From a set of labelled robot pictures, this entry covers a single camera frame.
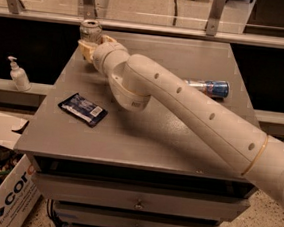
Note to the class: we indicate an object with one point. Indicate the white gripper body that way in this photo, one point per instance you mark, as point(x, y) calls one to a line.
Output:
point(101, 52)

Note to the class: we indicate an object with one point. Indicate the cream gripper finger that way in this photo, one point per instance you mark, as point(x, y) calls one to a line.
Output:
point(107, 39)
point(87, 49)

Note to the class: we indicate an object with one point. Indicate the silver green 7up can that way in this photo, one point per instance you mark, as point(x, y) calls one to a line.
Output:
point(90, 31)

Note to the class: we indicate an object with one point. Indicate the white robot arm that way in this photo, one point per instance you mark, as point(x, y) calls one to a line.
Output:
point(134, 79)

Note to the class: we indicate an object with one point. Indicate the blue silver redbull can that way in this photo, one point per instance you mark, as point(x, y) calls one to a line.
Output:
point(212, 88)

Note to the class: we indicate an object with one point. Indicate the dark blue snack packet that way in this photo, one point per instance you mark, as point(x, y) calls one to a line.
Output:
point(83, 109)

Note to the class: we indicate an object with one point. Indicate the white pump soap bottle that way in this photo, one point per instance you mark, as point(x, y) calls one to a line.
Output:
point(18, 75)

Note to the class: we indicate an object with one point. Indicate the white paper sheet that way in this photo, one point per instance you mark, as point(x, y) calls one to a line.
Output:
point(11, 129)

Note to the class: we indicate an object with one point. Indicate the grey drawer cabinet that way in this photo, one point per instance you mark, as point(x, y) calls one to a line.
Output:
point(152, 148)

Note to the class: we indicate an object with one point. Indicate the top grey drawer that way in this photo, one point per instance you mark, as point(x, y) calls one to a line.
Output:
point(140, 198)

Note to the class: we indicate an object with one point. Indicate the grey drawer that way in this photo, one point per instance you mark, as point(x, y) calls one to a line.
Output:
point(140, 198)
point(92, 216)

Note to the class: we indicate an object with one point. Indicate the lower grey drawer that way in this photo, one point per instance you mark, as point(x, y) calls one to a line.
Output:
point(92, 216)

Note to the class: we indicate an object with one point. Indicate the white cardboard box with logo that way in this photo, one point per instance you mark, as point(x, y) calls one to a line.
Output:
point(18, 194)

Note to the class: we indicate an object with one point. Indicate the metal railing post right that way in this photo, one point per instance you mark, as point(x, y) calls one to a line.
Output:
point(214, 17)

